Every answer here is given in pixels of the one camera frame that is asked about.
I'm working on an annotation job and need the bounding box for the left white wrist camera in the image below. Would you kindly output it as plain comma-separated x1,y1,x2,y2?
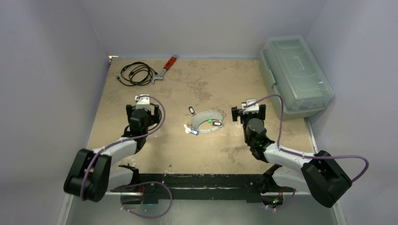
135,94,151,112

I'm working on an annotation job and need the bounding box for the aluminium frame rail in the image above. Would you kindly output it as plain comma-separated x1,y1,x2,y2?
63,116,352,224

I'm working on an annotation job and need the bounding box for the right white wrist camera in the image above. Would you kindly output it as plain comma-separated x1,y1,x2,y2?
241,98,260,114

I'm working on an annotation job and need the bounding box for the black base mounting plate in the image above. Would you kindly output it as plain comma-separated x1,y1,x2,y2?
121,173,293,204

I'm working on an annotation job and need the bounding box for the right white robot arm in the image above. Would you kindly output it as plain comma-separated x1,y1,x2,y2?
231,104,353,208

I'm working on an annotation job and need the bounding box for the coiled black cable near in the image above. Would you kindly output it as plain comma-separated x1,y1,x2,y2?
149,108,163,131

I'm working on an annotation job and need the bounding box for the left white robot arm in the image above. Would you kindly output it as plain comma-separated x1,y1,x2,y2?
63,103,166,202

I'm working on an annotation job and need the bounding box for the red handled adjustable wrench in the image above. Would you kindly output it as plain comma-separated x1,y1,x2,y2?
151,55,178,84

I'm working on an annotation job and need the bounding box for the black key tag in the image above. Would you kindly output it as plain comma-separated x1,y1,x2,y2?
188,106,195,115
212,121,222,127

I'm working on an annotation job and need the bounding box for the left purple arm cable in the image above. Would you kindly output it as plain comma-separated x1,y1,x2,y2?
79,95,166,201

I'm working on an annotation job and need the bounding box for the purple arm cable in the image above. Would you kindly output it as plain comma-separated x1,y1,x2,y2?
244,94,370,183
79,95,166,201

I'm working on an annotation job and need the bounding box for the blue key tag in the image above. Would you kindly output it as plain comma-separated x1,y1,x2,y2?
191,129,199,135

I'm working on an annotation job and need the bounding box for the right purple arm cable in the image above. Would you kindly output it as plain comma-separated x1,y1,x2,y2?
244,94,370,183

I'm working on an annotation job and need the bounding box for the coiled black cable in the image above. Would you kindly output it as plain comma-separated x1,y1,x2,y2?
115,61,158,86
149,108,163,131

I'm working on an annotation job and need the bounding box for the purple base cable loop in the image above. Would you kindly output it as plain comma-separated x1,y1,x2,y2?
120,181,174,220

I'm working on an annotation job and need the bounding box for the translucent green plastic toolbox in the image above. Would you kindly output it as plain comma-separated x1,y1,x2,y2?
259,35,334,120

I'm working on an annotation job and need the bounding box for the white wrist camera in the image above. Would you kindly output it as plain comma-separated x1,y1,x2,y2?
135,94,151,112
241,98,260,114

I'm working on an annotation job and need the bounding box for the coiled black cable far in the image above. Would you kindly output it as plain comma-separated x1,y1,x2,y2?
115,61,158,86

